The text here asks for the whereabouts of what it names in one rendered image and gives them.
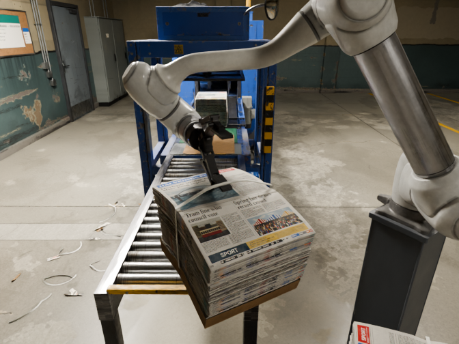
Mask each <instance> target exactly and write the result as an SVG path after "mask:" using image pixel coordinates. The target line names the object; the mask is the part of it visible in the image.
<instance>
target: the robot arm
mask: <svg viewBox="0 0 459 344"><path fill-rule="evenodd" d="M397 27H398V16H397V13H396V9H395V3H394V0H310V1H309V2H308V3H307V4H306V5H305V6H304V7H303V8H302V9H301V10H300V11H299V12H297V13H296V15H295V16H294V17H293V18H292V20H291V21H290V22H289V23H288V24H287V25H286V26H285V27H284V28H283V29H282V30H281V31H280V33H279V34H278V35H277V36H276V37H275V38H273V39H272V40H271V41H270V42H268V43H266V44H264V45H261V46H258V47H254V48H243V49H234V50H225V51H208V52H200V53H192V54H188V55H185V56H182V57H180V58H178V59H176V60H174V61H172V62H171V63H168V64H166V65H161V64H156V65H155V66H149V65H148V64H147V63H145V62H141V61H136V62H132V63H131V64H130V65H129V66H128V67H127V69H126V70H125V72H124V74H123V76H122V81H123V84H124V88H125V90H126V91H127V92H128V94H129V95H130V97H131V98H132V99H133V100H134V101H135V102H136V103H137V104H138V105H139V106H140V107H141V108H142V109H143V110H145V111H146V112H147V113H149V114H150V115H152V116H153V117H155V118H157V120H159V122H160V123H162V124H163V125H164V126H165V127H166V128H167V129H168V130H169V131H170V132H171V133H172V134H174V135H175V136H177V137H178V138H179V139H181V140H183V141H184V142H185V143H186V144H187V145H188V146H189V147H192V148H193V149H196V150H197V151H200V152H201V155H202V159H200V162H201V164H202V166H203V168H204V170H205V172H206V175H207V177H208V179H209V182H210V184H211V186H212V185H215V184H220V183H223V182H227V180H226V179H225V178H224V176H223V175H222V174H220V173H219V170H218V168H217V164H216V162H215V159H214V156H215V154H214V151H213V146H212V141H213V136H214V134H216V135H217V136H218V137H219V138H220V139H222V140H224V139H232V138H233V134H231V133H230V132H228V131H227V130H226V129H225V128H224V126H223V125H222V124H221V122H219V118H220V115H219V114H214V115H209V116H207V117H205V118H201V117H200V115H199V114H198V113H197V112H196V111H195V109H194V108H193V107H192V106H191V105H189V104H188V103H187V102H185V101H184V100H183V99H182V98H181V97H180V96H179V95H178V94H179V93H180V91H181V90H180V86H181V83H182V81H183V80H184V79H185V78H186V77H188V76H189V75H191V74H194V73H197V72H214V71H230V70H255V69H260V68H266V67H269V66H272V65H275V64H276V63H279V62H281V61H283V60H285V59H287V58H288V57H291V56H292V55H294V54H296V53H298V52H299V51H301V50H303V49H305V48H307V47H309V46H311V45H313V44H315V43H317V42H319V41H320V40H322V39H323V38H325V37H327V36H328V35H330V34H331V36H332V37H333V39H334V40H335V41H336V42H337V44H338V45H339V47H340V48H341V49H342V51H343V52H344V53H345V54H347V55H350V56H353V57H354V59H355V61H356V62H357V64H358V66H359V68H360V70H361V72H362V74H363V76H364V78H365V79H366V81H367V84H368V85H369V87H370V89H371V91H372V93H373V95H374V97H375V99H376V101H377V103H378V105H379V107H380V109H381V111H382V112H383V114H384V116H385V118H386V120H387V122H388V124H389V126H390V127H391V129H392V131H393V133H394V135H395V137H396V139H397V141H398V143H399V144H400V147H401V148H402V151H403V153H402V155H401V156H400V159H399V161H398V165H397V168H396V171H395V176H394V180H393V188H392V194H391V195H385V194H381V193H380V194H379V195H378V196H377V199H378V200H379V201H380V202H381V203H383V204H385V205H384V206H382V207H378V208H376V211H375V212H376V213H377V214H379V215H381V216H385V217H387V218H390V219H391V220H394V221H396V222H398V223H401V224H403V225H405V226H407V227H410V228H411V229H414V230H415V231H417V232H418V233H420V234H423V235H428V234H429V232H430V231H431V230H432V229H435V230H437V231H438V232H439V233H440V234H442V235H444V236H446V237H448V238H451V239H453V240H457V241H459V156H455V155H454V153H453V151H452V149H451V147H450V146H449V144H448V142H447V140H446V138H445V135H444V134H443V131H442V130H441V127H440V125H439V123H438V121H437V119H436V117H435V115H434V112H433V110H432V108H431V106H430V104H429V102H428V99H427V98H426V95H425V93H424V92H423V89H422V87H421V85H420V83H419V81H418V78H417V76H416V74H415V72H414V70H413V67H412V65H411V63H410V61H409V60H408V57H407V55H406V53H405V51H404V49H403V47H402V44H401V42H400V40H399V38H398V36H397V34H396V32H395V30H396V29H397ZM210 152H211V155H208V154H209V153H210Z"/></svg>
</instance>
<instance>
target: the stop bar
mask: <svg viewBox="0 0 459 344"><path fill-rule="evenodd" d="M106 292H107V294H151V295H188V292H187V290H186V287H185V286H184V285H109V286H108V287H107V290H106Z"/></svg>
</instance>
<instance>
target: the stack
mask: <svg viewBox="0 0 459 344"><path fill-rule="evenodd" d="M349 344H447V343H442V342H436V341H431V340H430V337H428V336H426V337H425V339H421V338H419V337H417V336H414V335H411V334H407V333H404V332H399V331H396V330H391V329H388V328H383V327H380V326H374V325H371V324H365V323H361V322H357V321H354V322H353V324H352V333H351V335H350V341H349Z"/></svg>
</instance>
